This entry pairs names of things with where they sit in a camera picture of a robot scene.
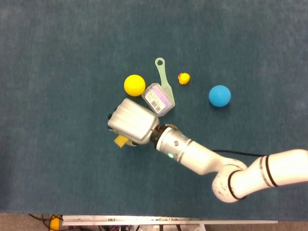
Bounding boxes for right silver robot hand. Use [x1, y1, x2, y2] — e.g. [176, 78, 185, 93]
[107, 97, 161, 146]

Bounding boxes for yellow rectangular sponge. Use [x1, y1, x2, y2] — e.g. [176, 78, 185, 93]
[114, 134, 129, 149]

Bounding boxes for clear plastic box with label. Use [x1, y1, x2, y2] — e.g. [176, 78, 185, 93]
[141, 82, 176, 118]

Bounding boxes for yellow foam ball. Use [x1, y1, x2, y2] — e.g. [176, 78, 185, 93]
[124, 74, 146, 97]

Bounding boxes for light green plastic grater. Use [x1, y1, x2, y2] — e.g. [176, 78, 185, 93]
[154, 57, 176, 106]

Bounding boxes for small yellow rubber duck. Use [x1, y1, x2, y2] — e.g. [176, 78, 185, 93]
[177, 72, 191, 85]

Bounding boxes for blue foam ball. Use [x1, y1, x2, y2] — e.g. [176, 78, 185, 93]
[208, 85, 232, 107]

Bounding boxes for teal carpet table mat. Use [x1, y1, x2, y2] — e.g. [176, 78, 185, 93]
[0, 0, 308, 221]

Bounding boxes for yellow box under table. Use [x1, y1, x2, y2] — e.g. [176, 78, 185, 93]
[49, 214, 64, 231]

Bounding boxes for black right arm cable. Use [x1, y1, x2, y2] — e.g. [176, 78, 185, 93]
[210, 149, 267, 157]

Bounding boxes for aluminium frame rail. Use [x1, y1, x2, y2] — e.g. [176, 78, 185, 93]
[62, 215, 279, 226]

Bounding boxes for black floor cables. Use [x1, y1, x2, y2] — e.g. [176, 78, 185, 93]
[28, 213, 52, 228]

